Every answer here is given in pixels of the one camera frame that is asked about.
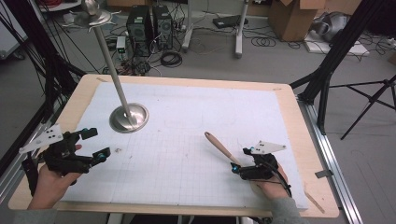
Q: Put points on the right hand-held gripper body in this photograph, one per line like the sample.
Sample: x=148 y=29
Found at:
x=260 y=171

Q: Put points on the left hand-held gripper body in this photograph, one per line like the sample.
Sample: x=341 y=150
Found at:
x=62 y=155

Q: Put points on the beige slotted spatula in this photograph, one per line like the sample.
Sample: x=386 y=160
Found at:
x=219 y=146

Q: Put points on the person's right hand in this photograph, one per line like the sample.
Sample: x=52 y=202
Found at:
x=274 y=188

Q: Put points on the person's left hand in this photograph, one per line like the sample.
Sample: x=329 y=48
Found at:
x=49 y=189

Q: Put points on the beige tape strip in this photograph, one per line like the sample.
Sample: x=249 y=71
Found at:
x=314 y=202

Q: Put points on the white grid mat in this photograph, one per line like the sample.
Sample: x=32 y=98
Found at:
x=186 y=105

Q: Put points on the metal utensil stand with hooks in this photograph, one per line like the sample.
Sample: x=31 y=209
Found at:
x=106 y=53

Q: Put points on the small white power box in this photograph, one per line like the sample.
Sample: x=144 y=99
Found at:
x=121 y=43

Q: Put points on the white stand leg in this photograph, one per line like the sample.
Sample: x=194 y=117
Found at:
x=239 y=37
x=187 y=34

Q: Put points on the black computer tower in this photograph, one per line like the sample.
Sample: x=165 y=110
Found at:
x=138 y=28
x=162 y=26

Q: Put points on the black tripod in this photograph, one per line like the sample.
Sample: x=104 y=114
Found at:
x=370 y=99

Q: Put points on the flat black device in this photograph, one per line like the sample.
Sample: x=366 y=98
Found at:
x=229 y=21

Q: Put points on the cardboard box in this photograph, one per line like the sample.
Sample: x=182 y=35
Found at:
x=289 y=21

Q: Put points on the white flat board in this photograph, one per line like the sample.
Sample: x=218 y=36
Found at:
x=339 y=49

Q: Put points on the grey white appliance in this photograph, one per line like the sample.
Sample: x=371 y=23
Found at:
x=331 y=26

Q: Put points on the grey metal bracket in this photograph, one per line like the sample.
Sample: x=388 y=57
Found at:
x=323 y=173

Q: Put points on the black metal frame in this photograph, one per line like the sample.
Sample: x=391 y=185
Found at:
x=336 y=46
x=46 y=62

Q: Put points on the aluminium rail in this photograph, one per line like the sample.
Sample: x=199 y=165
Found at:
x=345 y=193

